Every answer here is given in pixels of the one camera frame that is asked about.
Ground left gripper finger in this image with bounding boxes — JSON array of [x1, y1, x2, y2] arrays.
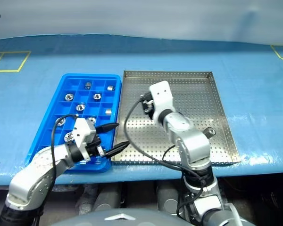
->
[[101, 140, 130, 158], [95, 123, 120, 133]]

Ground perforated metal tray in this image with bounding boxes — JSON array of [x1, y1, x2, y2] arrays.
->
[[110, 70, 241, 165]]

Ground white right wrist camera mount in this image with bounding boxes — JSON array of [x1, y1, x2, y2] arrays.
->
[[149, 81, 175, 121]]

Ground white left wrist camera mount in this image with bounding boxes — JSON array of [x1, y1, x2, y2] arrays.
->
[[73, 117, 97, 163]]

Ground blue plastic table cover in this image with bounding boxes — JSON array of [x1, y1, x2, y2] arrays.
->
[[0, 34, 283, 186]]

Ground blue compartment tray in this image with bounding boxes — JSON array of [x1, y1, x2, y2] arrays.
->
[[25, 73, 123, 174]]

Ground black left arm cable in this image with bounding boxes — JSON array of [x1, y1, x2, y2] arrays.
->
[[33, 114, 80, 226]]

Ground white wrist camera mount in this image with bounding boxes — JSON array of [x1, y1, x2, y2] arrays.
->
[[73, 117, 97, 163], [149, 81, 175, 121]]

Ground grey rounded shape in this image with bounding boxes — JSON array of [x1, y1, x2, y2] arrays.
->
[[94, 185, 121, 210]]

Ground grey robot torso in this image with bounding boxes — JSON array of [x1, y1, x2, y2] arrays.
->
[[50, 208, 250, 226]]

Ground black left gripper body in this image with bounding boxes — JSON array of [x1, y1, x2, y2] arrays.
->
[[84, 134, 103, 157]]

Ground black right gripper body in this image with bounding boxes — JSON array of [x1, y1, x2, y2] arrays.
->
[[143, 98, 156, 111]]

